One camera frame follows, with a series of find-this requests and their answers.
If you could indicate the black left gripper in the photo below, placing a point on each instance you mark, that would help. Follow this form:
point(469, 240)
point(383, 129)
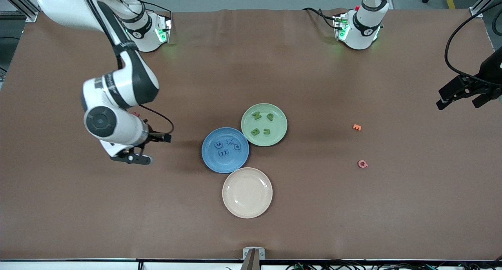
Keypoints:
point(484, 83)

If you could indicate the brown table cover mat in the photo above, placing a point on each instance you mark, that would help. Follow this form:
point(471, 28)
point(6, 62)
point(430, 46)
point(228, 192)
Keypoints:
point(251, 66)

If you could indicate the blue foam letter G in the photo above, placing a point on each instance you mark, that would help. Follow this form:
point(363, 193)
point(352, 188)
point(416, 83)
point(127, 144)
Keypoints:
point(216, 145)

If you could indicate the orange foam letter E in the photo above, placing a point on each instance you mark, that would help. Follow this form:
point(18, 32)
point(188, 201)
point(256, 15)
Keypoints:
point(357, 127)

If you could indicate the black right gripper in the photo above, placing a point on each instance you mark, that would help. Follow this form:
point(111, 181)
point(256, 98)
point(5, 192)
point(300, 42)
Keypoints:
point(154, 136)

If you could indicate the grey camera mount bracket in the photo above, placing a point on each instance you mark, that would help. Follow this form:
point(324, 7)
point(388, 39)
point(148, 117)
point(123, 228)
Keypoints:
point(253, 254)

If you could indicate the green foam letter N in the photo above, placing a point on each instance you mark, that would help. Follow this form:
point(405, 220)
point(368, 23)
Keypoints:
point(257, 116)

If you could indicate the blue foam letter E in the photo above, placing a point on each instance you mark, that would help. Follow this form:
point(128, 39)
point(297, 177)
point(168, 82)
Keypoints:
point(223, 153)

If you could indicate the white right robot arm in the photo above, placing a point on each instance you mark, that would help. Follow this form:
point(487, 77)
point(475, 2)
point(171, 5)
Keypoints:
point(117, 86)

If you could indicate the aluminium frame post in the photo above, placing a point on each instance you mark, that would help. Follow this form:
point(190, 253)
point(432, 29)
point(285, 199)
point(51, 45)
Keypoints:
point(11, 13)
point(476, 12)

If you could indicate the metal connector bracket green light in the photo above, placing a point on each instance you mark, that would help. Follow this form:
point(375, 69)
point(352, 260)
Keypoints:
point(340, 27)
point(162, 31)

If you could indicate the green plate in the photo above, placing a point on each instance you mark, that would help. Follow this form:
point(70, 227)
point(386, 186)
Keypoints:
point(274, 138)

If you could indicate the beige plate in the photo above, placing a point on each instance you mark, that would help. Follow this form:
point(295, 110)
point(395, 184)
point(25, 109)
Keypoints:
point(247, 192)

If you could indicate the pink foam letter Q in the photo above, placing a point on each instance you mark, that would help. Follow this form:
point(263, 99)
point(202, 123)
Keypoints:
point(359, 164)

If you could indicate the green foam letter B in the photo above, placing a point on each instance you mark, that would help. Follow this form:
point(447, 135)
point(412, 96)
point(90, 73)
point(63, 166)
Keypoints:
point(255, 131)

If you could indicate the small electronics board red LED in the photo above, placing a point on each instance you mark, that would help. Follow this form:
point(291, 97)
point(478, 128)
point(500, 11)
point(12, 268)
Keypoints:
point(299, 267)

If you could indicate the blue plate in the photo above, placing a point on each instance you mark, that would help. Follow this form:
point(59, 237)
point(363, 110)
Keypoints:
point(231, 162)

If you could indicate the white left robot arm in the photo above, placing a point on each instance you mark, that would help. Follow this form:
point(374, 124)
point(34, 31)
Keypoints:
point(361, 35)

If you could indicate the green foam letter P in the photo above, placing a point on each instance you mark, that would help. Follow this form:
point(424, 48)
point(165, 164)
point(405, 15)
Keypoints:
point(269, 115)

